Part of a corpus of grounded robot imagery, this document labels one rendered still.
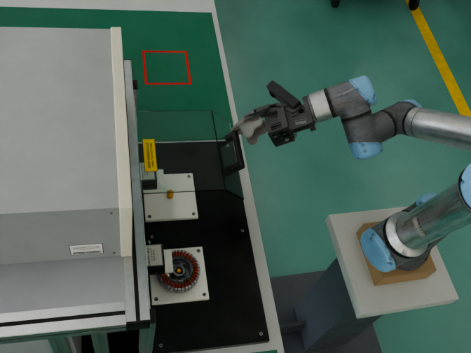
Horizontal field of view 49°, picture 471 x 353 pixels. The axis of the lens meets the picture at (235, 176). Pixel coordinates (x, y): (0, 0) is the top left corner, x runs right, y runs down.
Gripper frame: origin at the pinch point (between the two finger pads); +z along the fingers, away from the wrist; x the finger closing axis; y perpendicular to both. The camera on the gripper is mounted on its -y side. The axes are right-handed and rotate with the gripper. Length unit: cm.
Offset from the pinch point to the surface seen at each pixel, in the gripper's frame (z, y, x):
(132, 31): 35, -68, 16
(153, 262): 26.2, 29.6, 0.3
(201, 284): 21.7, 31.4, 18.9
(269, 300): 7.2, 36.3, 31.2
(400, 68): -69, -122, 162
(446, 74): -94, -117, 177
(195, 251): 22.1, 21.8, 18.7
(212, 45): 10, -61, 30
